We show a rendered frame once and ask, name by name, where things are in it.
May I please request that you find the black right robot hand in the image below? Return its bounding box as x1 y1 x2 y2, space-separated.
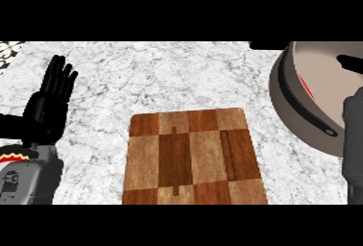
335 54 363 75

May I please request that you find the red yellow zigzag can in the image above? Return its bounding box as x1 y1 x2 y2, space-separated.
0 143 40 164

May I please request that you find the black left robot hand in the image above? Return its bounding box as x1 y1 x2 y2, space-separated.
0 54 80 148

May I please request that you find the black white patterned object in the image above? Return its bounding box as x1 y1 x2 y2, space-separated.
0 40 27 75

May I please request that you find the large beige pot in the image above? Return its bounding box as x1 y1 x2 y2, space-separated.
269 40 363 159

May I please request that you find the checkered wooden cutting board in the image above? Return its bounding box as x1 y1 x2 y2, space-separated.
121 108 271 206

